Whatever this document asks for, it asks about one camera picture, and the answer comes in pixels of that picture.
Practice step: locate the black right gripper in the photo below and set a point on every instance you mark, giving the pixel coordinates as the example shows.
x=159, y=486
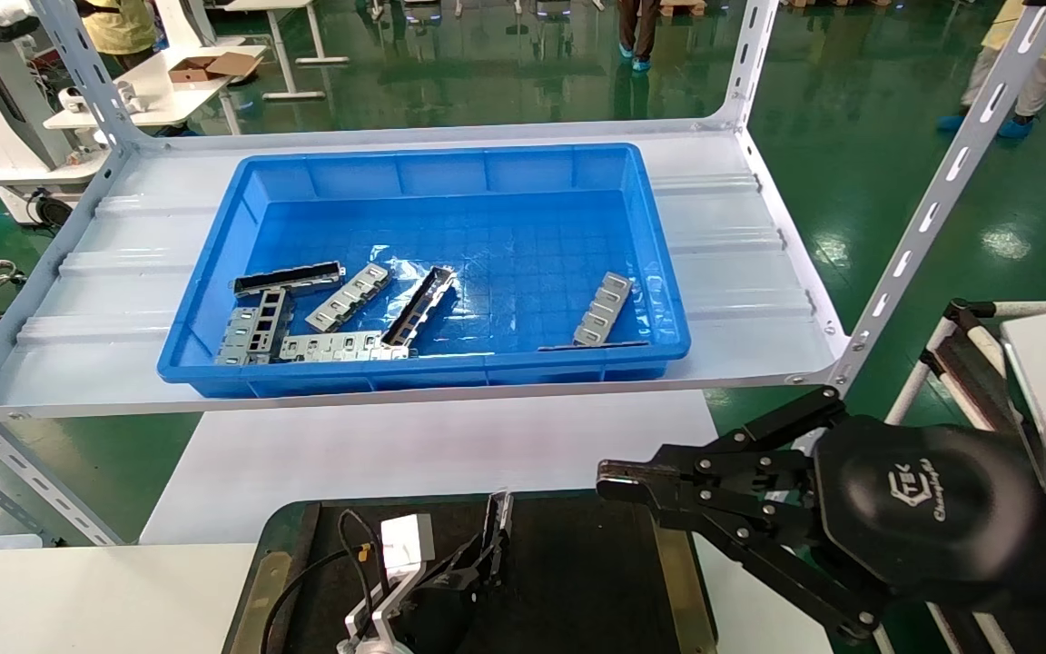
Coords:
x=922, y=509

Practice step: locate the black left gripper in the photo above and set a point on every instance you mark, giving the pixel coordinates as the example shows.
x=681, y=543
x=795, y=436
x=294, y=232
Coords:
x=437, y=618

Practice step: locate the silver metal channel part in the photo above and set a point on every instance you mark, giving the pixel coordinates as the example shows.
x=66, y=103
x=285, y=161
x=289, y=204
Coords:
x=498, y=509

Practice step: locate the black flat container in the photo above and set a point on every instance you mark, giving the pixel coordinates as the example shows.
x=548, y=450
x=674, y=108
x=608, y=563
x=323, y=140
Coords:
x=577, y=581

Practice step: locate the silver slotted metal part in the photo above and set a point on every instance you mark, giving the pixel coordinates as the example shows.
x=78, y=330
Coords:
x=332, y=346
x=350, y=297
x=605, y=309

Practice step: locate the long metal channel part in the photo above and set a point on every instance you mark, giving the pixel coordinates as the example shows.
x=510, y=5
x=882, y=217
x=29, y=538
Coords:
x=420, y=307

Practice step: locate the thin dark metal strip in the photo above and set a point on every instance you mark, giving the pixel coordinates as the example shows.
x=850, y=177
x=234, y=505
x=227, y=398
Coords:
x=596, y=345

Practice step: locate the clear plastic film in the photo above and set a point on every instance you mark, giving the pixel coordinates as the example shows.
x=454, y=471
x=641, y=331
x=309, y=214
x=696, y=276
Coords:
x=473, y=277

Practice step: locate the flat perforated metal plate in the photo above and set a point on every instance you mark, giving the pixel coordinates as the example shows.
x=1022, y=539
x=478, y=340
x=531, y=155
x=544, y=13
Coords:
x=255, y=331

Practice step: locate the blue plastic bin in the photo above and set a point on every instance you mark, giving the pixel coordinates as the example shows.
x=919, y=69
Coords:
x=532, y=227

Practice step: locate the white metal shelving rack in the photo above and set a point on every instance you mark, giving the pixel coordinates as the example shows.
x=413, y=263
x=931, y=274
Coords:
x=123, y=272

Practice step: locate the wooden pallet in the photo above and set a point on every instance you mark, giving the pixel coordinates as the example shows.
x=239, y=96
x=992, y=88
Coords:
x=682, y=7

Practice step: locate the person in yellow coat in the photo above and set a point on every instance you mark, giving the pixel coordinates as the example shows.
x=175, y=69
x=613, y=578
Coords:
x=1045, y=73
x=119, y=27

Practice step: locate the white table with legs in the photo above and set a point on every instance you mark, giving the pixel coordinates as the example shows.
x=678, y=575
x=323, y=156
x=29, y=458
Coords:
x=282, y=45

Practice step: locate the open cardboard box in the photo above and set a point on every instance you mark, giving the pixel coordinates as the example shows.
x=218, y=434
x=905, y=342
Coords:
x=214, y=65

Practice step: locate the white work table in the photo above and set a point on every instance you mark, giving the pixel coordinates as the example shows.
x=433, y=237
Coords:
x=160, y=95

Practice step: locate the white handheld device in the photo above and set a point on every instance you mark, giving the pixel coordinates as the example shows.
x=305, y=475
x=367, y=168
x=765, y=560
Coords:
x=128, y=95

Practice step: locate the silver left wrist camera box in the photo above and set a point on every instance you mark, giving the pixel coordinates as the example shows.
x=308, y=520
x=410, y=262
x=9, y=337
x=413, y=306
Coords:
x=407, y=540

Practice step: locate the white tubular cart frame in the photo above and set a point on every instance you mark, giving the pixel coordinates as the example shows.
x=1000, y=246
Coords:
x=963, y=363

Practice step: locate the dark long metal bracket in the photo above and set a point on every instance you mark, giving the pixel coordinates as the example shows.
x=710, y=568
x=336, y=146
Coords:
x=291, y=279

